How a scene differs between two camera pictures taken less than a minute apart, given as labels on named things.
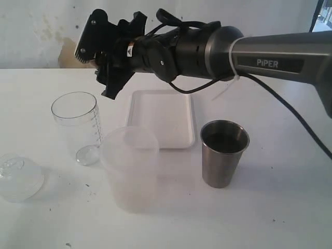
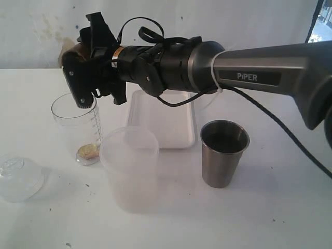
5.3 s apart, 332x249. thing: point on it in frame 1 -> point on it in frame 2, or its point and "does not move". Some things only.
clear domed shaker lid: [20, 178] does not move
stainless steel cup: [223, 143] does not move
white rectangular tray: [167, 113] does not move
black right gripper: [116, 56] -> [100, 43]
